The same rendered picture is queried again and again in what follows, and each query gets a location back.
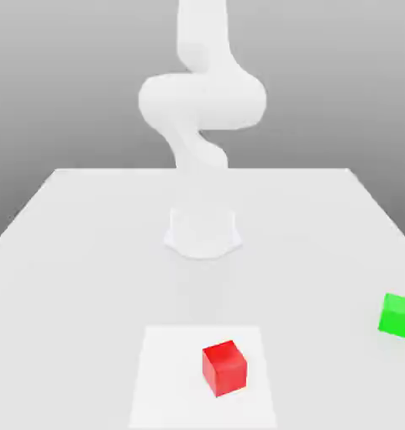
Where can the small red cube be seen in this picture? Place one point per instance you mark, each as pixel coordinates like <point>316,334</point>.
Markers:
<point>224,368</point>

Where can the small green cube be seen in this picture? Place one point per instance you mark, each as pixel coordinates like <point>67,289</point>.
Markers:
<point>396,315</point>

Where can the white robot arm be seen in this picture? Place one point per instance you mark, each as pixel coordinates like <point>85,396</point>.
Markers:
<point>202,100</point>

